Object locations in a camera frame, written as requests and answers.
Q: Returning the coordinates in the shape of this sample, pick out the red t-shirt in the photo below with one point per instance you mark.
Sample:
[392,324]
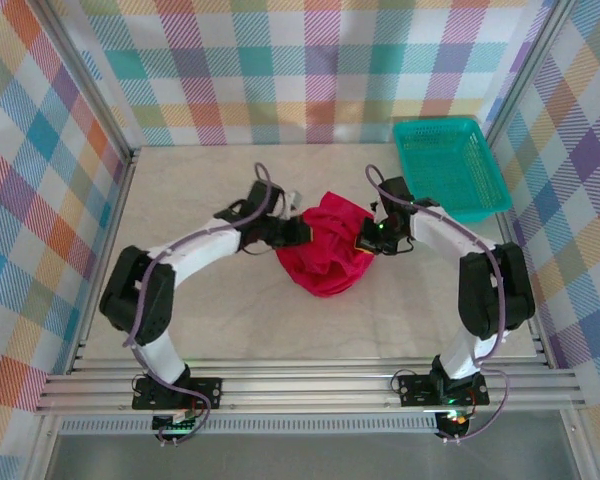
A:
[325,260]

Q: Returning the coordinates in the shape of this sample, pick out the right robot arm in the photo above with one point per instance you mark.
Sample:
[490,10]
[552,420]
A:
[490,295]

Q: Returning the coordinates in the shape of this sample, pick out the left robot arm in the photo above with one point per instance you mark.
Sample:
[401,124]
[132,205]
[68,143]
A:
[140,295]

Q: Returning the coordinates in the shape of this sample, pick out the teal plastic basket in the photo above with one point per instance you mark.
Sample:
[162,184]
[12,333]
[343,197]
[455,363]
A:
[445,165]

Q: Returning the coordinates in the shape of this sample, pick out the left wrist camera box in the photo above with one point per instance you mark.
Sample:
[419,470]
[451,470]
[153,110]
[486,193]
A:
[293,197]

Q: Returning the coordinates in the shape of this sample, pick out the aluminium side rail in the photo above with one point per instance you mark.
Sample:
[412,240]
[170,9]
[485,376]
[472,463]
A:
[115,225]
[537,330]

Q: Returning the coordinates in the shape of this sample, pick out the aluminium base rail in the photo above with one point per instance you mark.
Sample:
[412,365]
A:
[305,390]

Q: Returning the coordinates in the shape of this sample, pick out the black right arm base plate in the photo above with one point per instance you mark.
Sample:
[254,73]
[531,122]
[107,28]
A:
[417,390]

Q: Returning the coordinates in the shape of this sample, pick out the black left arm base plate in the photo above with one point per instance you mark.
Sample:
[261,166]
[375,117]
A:
[205,392]

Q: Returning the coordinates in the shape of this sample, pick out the aluminium frame post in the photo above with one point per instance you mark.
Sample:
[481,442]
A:
[525,75]
[80,75]

